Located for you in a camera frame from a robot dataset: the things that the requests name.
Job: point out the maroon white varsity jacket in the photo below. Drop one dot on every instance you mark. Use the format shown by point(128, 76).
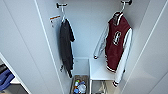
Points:
point(116, 43)

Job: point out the white plastic hanger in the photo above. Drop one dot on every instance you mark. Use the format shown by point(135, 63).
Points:
point(121, 8)
point(62, 15)

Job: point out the white wardrobe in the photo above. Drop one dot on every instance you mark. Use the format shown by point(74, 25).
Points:
point(83, 33)

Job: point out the black garment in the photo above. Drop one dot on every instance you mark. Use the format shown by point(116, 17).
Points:
point(66, 46)

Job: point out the brown storage box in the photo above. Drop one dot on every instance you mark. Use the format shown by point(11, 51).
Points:
point(80, 77)

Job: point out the small green ball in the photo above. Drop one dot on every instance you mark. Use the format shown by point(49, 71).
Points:
point(77, 81)

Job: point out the orange white warning sticker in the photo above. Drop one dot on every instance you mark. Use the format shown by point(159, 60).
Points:
point(55, 20)

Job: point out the clear white bag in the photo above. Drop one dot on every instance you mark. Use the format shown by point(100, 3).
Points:
point(82, 87)

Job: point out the small blue item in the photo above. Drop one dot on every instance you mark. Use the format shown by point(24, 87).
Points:
point(76, 90)

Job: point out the black wardrobe hook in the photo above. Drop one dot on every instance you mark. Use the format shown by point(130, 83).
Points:
point(126, 2)
point(61, 5)

